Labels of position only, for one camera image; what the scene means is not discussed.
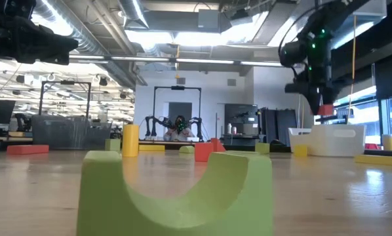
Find black frame rail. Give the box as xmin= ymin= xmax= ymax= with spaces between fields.
xmin=364 ymin=149 xmax=392 ymax=157
xmin=165 ymin=143 xmax=294 ymax=153

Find person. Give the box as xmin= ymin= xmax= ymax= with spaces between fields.
xmin=164 ymin=115 xmax=195 ymax=142

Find green arch block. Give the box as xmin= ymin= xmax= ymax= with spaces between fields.
xmin=76 ymin=149 xmax=275 ymax=236

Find dark folding panels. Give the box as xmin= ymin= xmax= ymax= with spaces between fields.
xmin=259 ymin=107 xmax=298 ymax=147

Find red cube block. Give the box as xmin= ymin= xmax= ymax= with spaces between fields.
xmin=194 ymin=142 xmax=214 ymax=163

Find black gantry frame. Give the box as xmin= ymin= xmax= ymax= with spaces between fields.
xmin=152 ymin=85 xmax=203 ymax=142
xmin=38 ymin=80 xmax=92 ymax=119

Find background wooden table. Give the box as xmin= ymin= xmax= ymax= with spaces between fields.
xmin=138 ymin=140 xmax=213 ymax=146

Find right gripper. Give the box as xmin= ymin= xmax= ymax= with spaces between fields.
xmin=284 ymin=60 xmax=346 ymax=115

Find black cabinet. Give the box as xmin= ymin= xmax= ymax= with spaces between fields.
xmin=224 ymin=104 xmax=260 ymax=146

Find silver ribbed air duct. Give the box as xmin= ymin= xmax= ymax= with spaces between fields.
xmin=35 ymin=0 xmax=149 ymax=89

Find green cube block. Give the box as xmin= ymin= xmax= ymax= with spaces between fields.
xmin=104 ymin=138 xmax=121 ymax=152
xmin=255 ymin=142 xmax=271 ymax=155

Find yellow hanging cord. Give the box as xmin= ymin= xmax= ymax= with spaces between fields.
xmin=345 ymin=14 xmax=358 ymax=125

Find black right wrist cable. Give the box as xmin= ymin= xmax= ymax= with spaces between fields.
xmin=277 ymin=6 xmax=315 ymax=79

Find red flat rectangular block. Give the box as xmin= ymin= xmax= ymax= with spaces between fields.
xmin=6 ymin=144 xmax=50 ymax=155

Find red rectangular block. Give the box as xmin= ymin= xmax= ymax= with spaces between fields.
xmin=6 ymin=144 xmax=50 ymax=155
xmin=317 ymin=104 xmax=334 ymax=116

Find long ceiling light strip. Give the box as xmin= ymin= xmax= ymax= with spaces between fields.
xmin=68 ymin=54 xmax=284 ymax=68

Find white plastic bin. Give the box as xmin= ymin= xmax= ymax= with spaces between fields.
xmin=287 ymin=124 xmax=366 ymax=158

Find yellow cube block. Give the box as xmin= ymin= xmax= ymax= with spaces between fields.
xmin=293 ymin=144 xmax=309 ymax=157

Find grey translucent bin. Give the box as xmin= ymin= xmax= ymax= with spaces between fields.
xmin=31 ymin=114 xmax=113 ymax=150

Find grey ceiling box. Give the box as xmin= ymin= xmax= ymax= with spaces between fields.
xmin=197 ymin=9 xmax=222 ymax=33

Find red triangular block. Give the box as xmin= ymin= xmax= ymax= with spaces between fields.
xmin=210 ymin=137 xmax=227 ymax=153

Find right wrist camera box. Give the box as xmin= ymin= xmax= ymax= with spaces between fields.
xmin=279 ymin=41 xmax=307 ymax=68

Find yellow rectangular block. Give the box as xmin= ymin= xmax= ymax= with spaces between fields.
xmin=138 ymin=144 xmax=166 ymax=152
xmin=353 ymin=154 xmax=392 ymax=168

